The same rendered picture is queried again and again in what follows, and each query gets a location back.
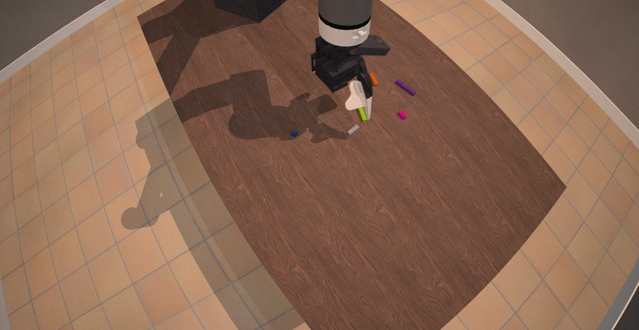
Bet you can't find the lime green rod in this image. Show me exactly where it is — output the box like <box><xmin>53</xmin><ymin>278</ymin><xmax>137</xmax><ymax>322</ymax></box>
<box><xmin>358</xmin><ymin>107</ymin><xmax>367</xmax><ymax>122</ymax></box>

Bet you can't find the orange rod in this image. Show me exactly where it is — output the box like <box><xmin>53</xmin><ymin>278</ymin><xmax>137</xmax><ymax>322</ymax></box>
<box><xmin>369</xmin><ymin>73</ymin><xmax>378</xmax><ymax>87</ymax></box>

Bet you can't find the purple rod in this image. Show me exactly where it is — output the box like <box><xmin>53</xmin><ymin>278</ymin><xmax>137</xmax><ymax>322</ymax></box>
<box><xmin>396</xmin><ymin>79</ymin><xmax>416</xmax><ymax>96</ymax></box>

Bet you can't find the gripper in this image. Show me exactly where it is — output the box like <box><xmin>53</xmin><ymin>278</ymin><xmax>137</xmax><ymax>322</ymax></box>
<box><xmin>311</xmin><ymin>36</ymin><xmax>373</xmax><ymax>120</ymax></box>

